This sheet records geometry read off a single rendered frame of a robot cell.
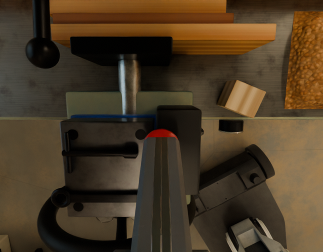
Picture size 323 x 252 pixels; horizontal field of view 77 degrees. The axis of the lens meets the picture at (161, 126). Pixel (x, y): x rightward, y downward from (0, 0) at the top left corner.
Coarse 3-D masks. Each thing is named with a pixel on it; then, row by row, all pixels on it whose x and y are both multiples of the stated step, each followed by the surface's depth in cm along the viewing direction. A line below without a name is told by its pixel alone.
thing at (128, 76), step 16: (80, 48) 18; (96, 48) 18; (112, 48) 18; (128, 48) 18; (144, 48) 18; (160, 48) 18; (112, 64) 25; (128, 64) 21; (144, 64) 25; (160, 64) 25; (128, 80) 21; (128, 96) 22; (128, 112) 22
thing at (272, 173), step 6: (252, 144) 113; (246, 150) 116; (252, 150) 108; (258, 150) 107; (252, 156) 118; (258, 156) 105; (264, 156) 104; (258, 162) 105; (264, 162) 103; (270, 162) 103; (264, 168) 103; (270, 168) 103; (264, 174) 107; (270, 174) 105
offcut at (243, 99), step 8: (232, 80) 25; (224, 88) 27; (232, 88) 24; (240, 88) 24; (248, 88) 24; (256, 88) 24; (224, 96) 26; (232, 96) 24; (240, 96) 24; (248, 96) 24; (256, 96) 24; (216, 104) 28; (224, 104) 24; (232, 104) 24; (240, 104) 24; (248, 104) 24; (256, 104) 24; (240, 112) 24; (248, 112) 24
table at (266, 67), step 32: (0, 0) 26; (256, 0) 26; (288, 0) 26; (320, 0) 26; (0, 32) 26; (32, 32) 26; (288, 32) 26; (0, 64) 27; (32, 64) 27; (64, 64) 27; (96, 64) 27; (192, 64) 27; (224, 64) 27; (256, 64) 27; (0, 96) 28; (32, 96) 28; (64, 96) 28
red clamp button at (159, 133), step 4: (160, 128) 16; (152, 132) 16; (156, 132) 16; (160, 132) 16; (164, 132) 16; (168, 132) 16; (172, 132) 16; (148, 136) 16; (152, 136) 16; (156, 136) 16; (160, 136) 16; (164, 136) 16; (168, 136) 16; (172, 136) 16
